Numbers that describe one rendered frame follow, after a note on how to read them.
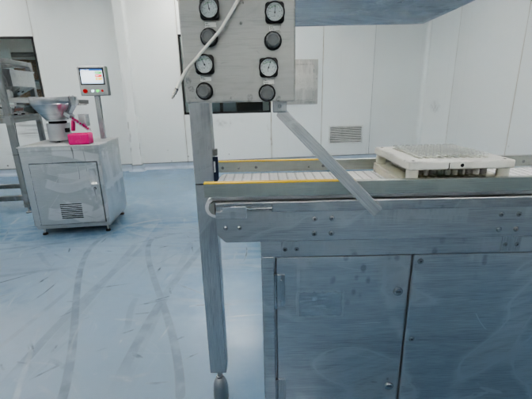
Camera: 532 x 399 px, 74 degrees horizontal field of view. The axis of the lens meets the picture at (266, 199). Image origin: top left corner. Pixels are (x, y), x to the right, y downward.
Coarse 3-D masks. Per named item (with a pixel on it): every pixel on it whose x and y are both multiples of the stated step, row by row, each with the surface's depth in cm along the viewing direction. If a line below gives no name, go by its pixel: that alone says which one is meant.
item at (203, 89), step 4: (200, 76) 69; (204, 76) 69; (208, 76) 69; (200, 80) 69; (204, 80) 69; (208, 80) 69; (200, 84) 69; (204, 84) 68; (208, 84) 69; (196, 88) 69; (200, 88) 67; (204, 88) 67; (208, 88) 67; (212, 88) 69; (196, 92) 69; (200, 92) 67; (204, 92) 67; (208, 92) 67; (212, 92) 69; (200, 96) 68; (204, 96) 67; (208, 96) 69
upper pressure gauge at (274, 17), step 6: (270, 6) 64; (276, 6) 64; (282, 6) 64; (264, 12) 64; (270, 12) 64; (276, 12) 64; (282, 12) 64; (270, 18) 65; (276, 18) 65; (282, 18) 65
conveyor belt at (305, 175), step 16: (224, 176) 102; (240, 176) 102; (256, 176) 101; (272, 176) 101; (288, 176) 100; (304, 176) 100; (320, 176) 99; (352, 176) 99; (368, 176) 98; (432, 192) 81; (448, 192) 81; (464, 192) 81; (480, 192) 81; (496, 192) 81; (512, 192) 81; (528, 192) 81; (208, 208) 81
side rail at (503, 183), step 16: (512, 176) 79; (528, 176) 79; (208, 192) 79; (224, 192) 79; (240, 192) 79; (256, 192) 79; (272, 192) 79; (288, 192) 79; (304, 192) 79; (320, 192) 79; (336, 192) 79; (368, 192) 79; (384, 192) 79; (400, 192) 79; (416, 192) 79
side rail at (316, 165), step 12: (504, 156) 104; (516, 156) 104; (528, 156) 104; (228, 168) 105; (240, 168) 105; (252, 168) 105; (264, 168) 105; (276, 168) 105; (288, 168) 105; (300, 168) 105; (312, 168) 105; (324, 168) 105; (348, 168) 105; (360, 168) 105; (372, 168) 105
